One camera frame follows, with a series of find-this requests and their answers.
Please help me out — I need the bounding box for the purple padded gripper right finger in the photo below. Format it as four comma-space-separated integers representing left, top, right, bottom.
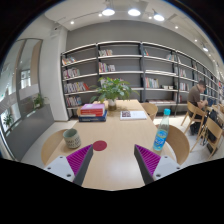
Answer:
133, 143, 182, 185

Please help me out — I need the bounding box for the wooden chair near right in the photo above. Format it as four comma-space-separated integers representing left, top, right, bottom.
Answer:
166, 125, 190, 165

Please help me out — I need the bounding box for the green potted plant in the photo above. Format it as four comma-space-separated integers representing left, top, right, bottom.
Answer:
90, 77, 138, 111

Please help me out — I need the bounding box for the wooden chair right foreground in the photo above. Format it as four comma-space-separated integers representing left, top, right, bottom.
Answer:
196, 117, 223, 152

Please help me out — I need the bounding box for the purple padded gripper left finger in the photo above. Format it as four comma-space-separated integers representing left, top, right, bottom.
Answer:
43, 143, 95, 187

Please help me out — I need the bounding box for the wooden chair under man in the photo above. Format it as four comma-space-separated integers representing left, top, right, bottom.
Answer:
182, 102, 205, 132

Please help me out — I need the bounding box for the open white magazine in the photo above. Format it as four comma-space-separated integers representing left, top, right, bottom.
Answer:
120, 111, 147, 120

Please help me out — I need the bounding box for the red book on stack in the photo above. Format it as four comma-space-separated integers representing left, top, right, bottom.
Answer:
80, 104, 105, 116

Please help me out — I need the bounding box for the grey ceramic mug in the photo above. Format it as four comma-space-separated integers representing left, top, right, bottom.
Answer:
63, 128, 81, 148

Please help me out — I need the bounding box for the wooden chair far right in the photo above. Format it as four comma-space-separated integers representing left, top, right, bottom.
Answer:
141, 102, 158, 120

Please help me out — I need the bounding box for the dark blue book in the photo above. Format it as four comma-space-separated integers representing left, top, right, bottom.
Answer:
78, 110, 107, 122

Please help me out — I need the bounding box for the wooden chair near left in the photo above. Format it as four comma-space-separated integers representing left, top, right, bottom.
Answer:
41, 129, 65, 164

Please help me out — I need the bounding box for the clear plastic water bottle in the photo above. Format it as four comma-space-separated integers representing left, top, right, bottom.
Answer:
153, 109, 171, 154

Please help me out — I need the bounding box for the small plant by window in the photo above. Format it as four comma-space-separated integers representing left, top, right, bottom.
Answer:
33, 94, 45, 109

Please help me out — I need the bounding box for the large grey wall bookshelf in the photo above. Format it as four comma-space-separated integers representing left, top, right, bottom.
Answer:
60, 41, 224, 118

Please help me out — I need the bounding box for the round dark red coaster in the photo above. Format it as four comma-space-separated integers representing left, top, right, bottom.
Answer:
93, 140, 107, 151

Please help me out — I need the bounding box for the seated man in brown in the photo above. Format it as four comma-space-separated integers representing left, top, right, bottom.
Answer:
187, 80, 208, 135

